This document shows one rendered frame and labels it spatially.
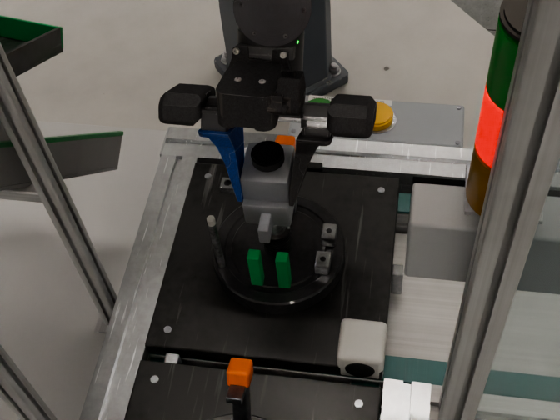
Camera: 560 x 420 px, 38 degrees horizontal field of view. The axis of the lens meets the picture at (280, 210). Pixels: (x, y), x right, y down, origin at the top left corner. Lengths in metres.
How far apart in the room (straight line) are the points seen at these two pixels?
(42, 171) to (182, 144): 0.28
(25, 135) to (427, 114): 0.50
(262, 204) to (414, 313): 0.24
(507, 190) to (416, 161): 0.50
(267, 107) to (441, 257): 0.18
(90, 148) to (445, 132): 0.41
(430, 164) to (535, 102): 0.54
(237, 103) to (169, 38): 0.66
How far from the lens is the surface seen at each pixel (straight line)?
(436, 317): 0.90
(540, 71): 0.41
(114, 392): 0.84
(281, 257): 0.79
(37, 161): 0.74
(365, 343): 0.79
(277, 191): 0.73
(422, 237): 0.57
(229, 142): 0.71
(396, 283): 0.88
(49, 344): 1.00
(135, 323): 0.87
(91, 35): 1.33
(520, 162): 0.46
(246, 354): 0.82
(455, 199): 0.58
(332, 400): 0.79
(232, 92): 0.64
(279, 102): 0.64
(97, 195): 1.10
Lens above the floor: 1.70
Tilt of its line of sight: 54 degrees down
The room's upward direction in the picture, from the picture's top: 7 degrees counter-clockwise
